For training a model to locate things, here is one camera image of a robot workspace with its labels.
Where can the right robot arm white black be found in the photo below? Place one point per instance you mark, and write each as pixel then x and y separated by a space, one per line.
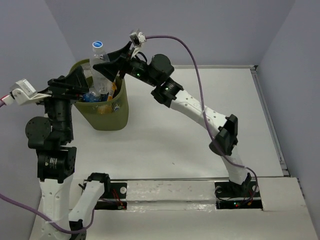
pixel 157 73

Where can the orange tea bottle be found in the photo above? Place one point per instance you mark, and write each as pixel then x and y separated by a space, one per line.
pixel 111 92

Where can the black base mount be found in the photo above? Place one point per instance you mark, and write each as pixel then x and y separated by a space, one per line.
pixel 115 198
pixel 229 199

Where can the clear plastic bottle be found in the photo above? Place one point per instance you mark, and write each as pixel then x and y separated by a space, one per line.
pixel 97 57

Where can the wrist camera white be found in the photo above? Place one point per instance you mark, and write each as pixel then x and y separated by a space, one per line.
pixel 138 39
pixel 23 93

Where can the green mesh waste bin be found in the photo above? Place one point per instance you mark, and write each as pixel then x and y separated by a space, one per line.
pixel 107 115

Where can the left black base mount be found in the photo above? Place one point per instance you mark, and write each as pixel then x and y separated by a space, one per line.
pixel 115 198

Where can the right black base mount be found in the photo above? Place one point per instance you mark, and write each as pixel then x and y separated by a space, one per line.
pixel 229 199

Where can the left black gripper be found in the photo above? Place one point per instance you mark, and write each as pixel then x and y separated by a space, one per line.
pixel 78 78

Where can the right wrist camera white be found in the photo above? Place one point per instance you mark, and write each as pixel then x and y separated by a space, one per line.
pixel 138 39

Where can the blue label bottle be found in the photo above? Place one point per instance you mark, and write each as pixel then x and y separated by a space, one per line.
pixel 93 97

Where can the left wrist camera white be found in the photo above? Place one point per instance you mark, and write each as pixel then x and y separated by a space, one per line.
pixel 23 93

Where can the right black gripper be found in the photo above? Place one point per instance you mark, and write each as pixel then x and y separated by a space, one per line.
pixel 111 68

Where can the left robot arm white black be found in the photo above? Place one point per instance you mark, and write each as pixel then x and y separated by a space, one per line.
pixel 49 136

